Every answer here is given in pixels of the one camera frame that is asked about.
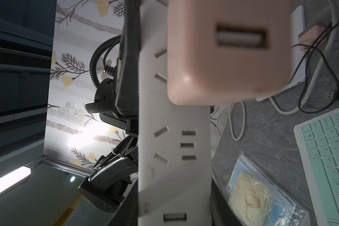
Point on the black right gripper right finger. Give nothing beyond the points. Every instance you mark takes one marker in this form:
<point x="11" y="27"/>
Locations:
<point x="221" y="213"/>

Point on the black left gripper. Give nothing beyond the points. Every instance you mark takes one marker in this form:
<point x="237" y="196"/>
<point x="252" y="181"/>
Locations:
<point x="121" y="110"/>

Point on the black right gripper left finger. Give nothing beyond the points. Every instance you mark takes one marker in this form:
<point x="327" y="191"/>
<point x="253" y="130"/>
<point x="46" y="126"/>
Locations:
<point x="127" y="214"/>

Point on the white power strip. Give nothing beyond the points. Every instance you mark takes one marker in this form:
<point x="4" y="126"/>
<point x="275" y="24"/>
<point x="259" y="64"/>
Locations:
<point x="174" y="183"/>

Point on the pink charger plug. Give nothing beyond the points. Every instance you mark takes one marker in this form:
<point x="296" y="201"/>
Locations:
<point x="309" y="35"/>
<point x="220" y="52"/>

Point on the green wireless keyboard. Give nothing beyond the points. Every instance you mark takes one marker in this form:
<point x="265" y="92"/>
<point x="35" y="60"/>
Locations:
<point x="318" y="143"/>
<point x="298" y="26"/>

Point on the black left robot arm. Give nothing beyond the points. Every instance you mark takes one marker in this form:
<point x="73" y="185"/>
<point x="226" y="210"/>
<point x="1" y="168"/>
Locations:
<point x="111" y="175"/>

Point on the bagged blue masks and gloves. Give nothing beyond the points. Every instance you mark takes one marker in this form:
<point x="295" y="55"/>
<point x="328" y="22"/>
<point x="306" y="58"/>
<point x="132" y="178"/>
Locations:
<point x="256" y="200"/>

